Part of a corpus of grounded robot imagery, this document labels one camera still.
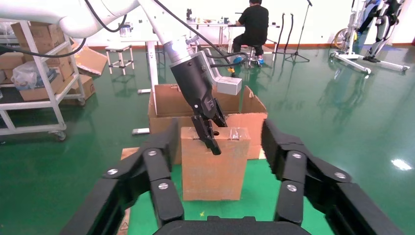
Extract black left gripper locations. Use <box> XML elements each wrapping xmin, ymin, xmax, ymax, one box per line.
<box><xmin>170</xmin><ymin>53</ymin><xmax>228</xmax><ymax>156</ymax></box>

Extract cardboard storage box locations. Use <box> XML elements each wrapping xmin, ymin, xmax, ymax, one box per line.
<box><xmin>11</xmin><ymin>22</ymin><xmax>70</xmax><ymax>56</ymax></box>
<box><xmin>19</xmin><ymin>70</ymin><xmax>66</xmax><ymax>102</ymax></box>
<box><xmin>0</xmin><ymin>51</ymin><xmax>25</xmax><ymax>71</ymax></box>

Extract white robot support stand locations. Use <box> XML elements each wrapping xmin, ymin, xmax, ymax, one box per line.
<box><xmin>330</xmin><ymin>0</ymin><xmax>411</xmax><ymax>73</ymax></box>

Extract clear plastic bag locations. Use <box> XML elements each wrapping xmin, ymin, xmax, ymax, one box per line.
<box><xmin>11</xmin><ymin>61</ymin><xmax>49</xmax><ymax>91</ymax></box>

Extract flattened cardboard sheet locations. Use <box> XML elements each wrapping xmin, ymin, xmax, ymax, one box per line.
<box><xmin>69</xmin><ymin>39</ymin><xmax>108</xmax><ymax>77</ymax></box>

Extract metal kettle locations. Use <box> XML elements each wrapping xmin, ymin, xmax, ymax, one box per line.
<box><xmin>119</xmin><ymin>22</ymin><xmax>134</xmax><ymax>37</ymax></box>

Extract black tripod stand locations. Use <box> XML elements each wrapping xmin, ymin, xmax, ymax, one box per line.
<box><xmin>284</xmin><ymin>0</ymin><xmax>314</xmax><ymax>63</ymax></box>

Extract small white tube stool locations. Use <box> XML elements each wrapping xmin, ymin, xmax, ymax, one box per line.
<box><xmin>104</xmin><ymin>44</ymin><xmax>135</xmax><ymax>76</ymax></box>

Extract yellow cable reel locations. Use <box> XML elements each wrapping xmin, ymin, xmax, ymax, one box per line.
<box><xmin>334</xmin><ymin>27</ymin><xmax>357</xmax><ymax>49</ymax></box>

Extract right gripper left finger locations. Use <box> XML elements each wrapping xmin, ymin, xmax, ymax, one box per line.
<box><xmin>60</xmin><ymin>118</ymin><xmax>185</xmax><ymax>235</ymax></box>

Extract seated person in black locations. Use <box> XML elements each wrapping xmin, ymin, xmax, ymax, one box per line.
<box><xmin>232</xmin><ymin>0</ymin><xmax>270</xmax><ymax>57</ymax></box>

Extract black cable with yellow tag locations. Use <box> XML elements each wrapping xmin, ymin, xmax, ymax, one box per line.
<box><xmin>152</xmin><ymin>0</ymin><xmax>250</xmax><ymax>77</ymax></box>

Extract cardboard box with logo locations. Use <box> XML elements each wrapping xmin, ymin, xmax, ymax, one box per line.
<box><xmin>61</xmin><ymin>74</ymin><xmax>95</xmax><ymax>106</ymax></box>

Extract white desk frame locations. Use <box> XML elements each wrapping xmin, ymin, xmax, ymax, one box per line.
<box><xmin>112</xmin><ymin>35</ymin><xmax>160</xmax><ymax>136</ymax></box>

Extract hanging humanoid robot legs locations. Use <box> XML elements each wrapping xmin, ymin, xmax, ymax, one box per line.
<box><xmin>363</xmin><ymin>0</ymin><xmax>408</xmax><ymax>63</ymax></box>

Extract white wheeled rack cart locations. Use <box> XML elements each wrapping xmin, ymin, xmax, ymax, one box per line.
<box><xmin>0</xmin><ymin>19</ymin><xmax>87</xmax><ymax>141</ymax></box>

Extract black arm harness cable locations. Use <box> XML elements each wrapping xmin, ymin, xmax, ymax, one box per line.
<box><xmin>0</xmin><ymin>0</ymin><xmax>128</xmax><ymax>59</ymax></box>

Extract white work table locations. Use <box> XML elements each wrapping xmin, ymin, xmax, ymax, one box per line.
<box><xmin>186</xmin><ymin>19</ymin><xmax>281</xmax><ymax>62</ymax></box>

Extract thick black looped cable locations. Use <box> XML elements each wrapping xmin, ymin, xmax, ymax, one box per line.
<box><xmin>198</xmin><ymin>45</ymin><xmax>250</xmax><ymax>69</ymax></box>

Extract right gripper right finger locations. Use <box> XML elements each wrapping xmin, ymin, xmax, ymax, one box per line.
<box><xmin>261</xmin><ymin>119</ymin><xmax>406</xmax><ymax>235</ymax></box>

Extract large open cardboard carton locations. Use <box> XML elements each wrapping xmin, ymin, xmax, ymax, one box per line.
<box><xmin>147</xmin><ymin>83</ymin><xmax>269</xmax><ymax>165</ymax></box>

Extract chrome swivel stool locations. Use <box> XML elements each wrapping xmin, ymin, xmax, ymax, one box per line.
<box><xmin>245</xmin><ymin>45</ymin><xmax>265</xmax><ymax>69</ymax></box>

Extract small cardboard box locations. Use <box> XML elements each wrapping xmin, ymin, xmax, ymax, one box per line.
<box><xmin>180</xmin><ymin>126</ymin><xmax>252</xmax><ymax>202</ymax></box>

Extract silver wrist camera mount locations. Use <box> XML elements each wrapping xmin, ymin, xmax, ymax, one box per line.
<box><xmin>191</xmin><ymin>48</ymin><xmax>243</xmax><ymax>96</ymax></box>

